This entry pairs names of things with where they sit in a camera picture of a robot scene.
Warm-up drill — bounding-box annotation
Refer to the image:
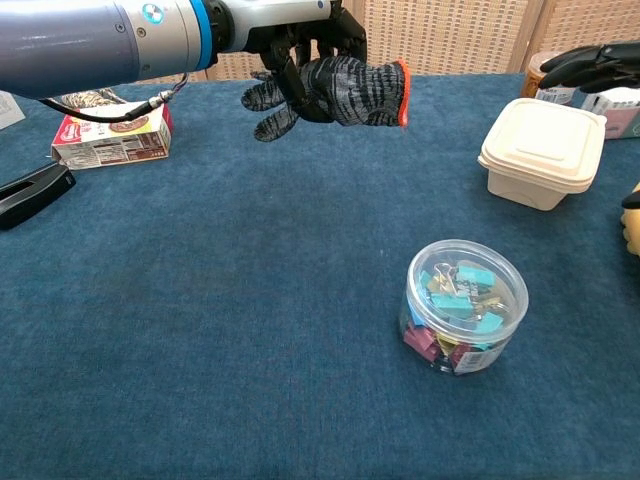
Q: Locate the twisted rope bundle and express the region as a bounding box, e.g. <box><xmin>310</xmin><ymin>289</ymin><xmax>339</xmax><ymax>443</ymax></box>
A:
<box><xmin>58</xmin><ymin>87</ymin><xmax>128</xmax><ymax>109</ymax></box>

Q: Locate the white pink tissue box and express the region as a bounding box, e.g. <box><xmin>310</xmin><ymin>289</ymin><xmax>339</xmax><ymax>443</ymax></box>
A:
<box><xmin>581</xmin><ymin>87</ymin><xmax>640</xmax><ymax>141</ymax></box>

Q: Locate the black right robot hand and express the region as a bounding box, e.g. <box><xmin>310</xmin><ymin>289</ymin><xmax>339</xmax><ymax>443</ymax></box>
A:
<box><xmin>535</xmin><ymin>42</ymin><xmax>640</xmax><ymax>95</ymax></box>

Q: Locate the black stapler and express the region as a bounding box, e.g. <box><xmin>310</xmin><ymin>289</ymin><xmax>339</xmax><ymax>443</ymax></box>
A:
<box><xmin>0</xmin><ymin>162</ymin><xmax>78</xmax><ymax>232</ymax></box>

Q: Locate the blue table cloth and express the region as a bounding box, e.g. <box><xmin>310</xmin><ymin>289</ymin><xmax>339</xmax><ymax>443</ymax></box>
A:
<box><xmin>0</xmin><ymin>70</ymin><xmax>640</xmax><ymax>480</ymax></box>

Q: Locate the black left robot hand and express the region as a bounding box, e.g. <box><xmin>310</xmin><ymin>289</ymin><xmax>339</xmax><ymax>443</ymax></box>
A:
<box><xmin>213</xmin><ymin>0</ymin><xmax>369</xmax><ymax>124</ymax></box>

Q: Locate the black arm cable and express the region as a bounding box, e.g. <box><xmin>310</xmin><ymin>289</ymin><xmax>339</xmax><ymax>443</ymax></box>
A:
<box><xmin>36</xmin><ymin>72</ymin><xmax>190</xmax><ymax>124</ymax></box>

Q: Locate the woven wicker folding screen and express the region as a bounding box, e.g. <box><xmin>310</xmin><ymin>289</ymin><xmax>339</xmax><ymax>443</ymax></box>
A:
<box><xmin>134</xmin><ymin>0</ymin><xmax>640</xmax><ymax>85</ymax></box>

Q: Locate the black grey knit glove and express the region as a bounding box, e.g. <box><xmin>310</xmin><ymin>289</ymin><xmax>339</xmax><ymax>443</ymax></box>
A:
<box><xmin>240</xmin><ymin>56</ymin><xmax>412</xmax><ymax>144</ymax></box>

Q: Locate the clear tub of binder clips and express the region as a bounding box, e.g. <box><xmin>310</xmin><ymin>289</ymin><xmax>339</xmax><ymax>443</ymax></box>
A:
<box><xmin>398</xmin><ymin>239</ymin><xmax>530</xmax><ymax>377</ymax></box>

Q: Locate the cream square lidded container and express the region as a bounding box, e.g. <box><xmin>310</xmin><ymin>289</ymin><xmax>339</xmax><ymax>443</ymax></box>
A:
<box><xmin>477</xmin><ymin>97</ymin><xmax>609</xmax><ymax>212</ymax></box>

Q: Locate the clear jar of brown snacks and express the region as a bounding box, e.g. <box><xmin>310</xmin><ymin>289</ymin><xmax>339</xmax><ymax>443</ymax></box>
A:
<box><xmin>519</xmin><ymin>51</ymin><xmax>576</xmax><ymax>106</ymax></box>

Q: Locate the red white food box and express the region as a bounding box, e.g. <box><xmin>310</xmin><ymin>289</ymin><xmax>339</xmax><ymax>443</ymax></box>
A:
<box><xmin>51</xmin><ymin>102</ymin><xmax>174</xmax><ymax>171</ymax></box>

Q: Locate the yellow rounded object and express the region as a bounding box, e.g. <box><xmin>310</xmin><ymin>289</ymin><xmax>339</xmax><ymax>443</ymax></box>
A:
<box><xmin>620</xmin><ymin>182</ymin><xmax>640</xmax><ymax>258</ymax></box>

